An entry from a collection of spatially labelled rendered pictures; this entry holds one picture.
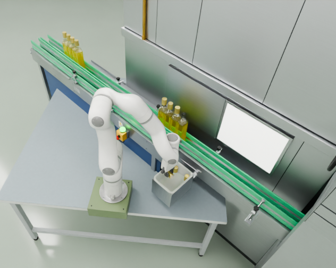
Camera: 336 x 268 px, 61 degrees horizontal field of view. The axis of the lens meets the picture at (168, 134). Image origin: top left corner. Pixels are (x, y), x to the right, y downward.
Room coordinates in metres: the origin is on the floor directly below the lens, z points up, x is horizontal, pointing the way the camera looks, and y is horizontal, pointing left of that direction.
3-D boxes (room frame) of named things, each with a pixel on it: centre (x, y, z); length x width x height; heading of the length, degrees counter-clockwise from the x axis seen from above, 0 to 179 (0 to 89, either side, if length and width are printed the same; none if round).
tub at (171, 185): (1.08, -0.07, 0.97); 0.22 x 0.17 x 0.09; 141
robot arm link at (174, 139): (1.05, -0.03, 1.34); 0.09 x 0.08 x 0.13; 6
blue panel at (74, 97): (1.84, 0.60, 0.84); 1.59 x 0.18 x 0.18; 51
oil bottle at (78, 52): (2.08, 0.83, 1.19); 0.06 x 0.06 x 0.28; 51
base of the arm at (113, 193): (1.02, 0.32, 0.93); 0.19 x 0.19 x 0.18
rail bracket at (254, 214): (0.83, -0.54, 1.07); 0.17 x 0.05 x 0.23; 141
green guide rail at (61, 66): (1.79, 0.67, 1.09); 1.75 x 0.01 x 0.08; 51
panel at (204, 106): (1.35, -0.31, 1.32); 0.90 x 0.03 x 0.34; 51
